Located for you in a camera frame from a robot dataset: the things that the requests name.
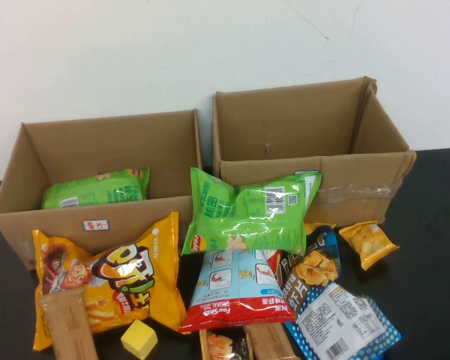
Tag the large yellow chef snack bag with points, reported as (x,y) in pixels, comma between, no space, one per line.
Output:
(142,270)

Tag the dark blue shrimp chips bag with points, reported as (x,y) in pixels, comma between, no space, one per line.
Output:
(322,300)

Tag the brown wrapped snack bar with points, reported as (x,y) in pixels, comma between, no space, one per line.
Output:
(67,326)
(273,341)

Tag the white sticker red chips writing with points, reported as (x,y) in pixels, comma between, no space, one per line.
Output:
(95,225)

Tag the white sticker blue border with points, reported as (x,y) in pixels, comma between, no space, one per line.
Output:
(303,173)

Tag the tall cardboard box with tape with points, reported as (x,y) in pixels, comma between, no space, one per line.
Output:
(285,123)

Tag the red blue Four Seas bag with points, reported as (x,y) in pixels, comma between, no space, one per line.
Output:
(240,285)

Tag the yellow foam cube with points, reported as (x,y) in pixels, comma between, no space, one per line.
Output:
(138,337)

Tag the green chips bag barcode side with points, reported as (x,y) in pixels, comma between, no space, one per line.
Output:
(247,225)

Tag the plain yellow snack bag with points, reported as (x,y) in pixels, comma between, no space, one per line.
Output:
(315,227)

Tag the green Lay's cucumber chips bag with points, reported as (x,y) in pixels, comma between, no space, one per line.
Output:
(97,191)

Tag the cardboard box with chips label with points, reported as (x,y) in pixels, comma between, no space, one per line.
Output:
(97,142)

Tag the brown packet with orange snack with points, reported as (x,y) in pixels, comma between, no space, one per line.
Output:
(217,345)

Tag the small yellow snack packet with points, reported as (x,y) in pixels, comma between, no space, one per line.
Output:
(367,243)

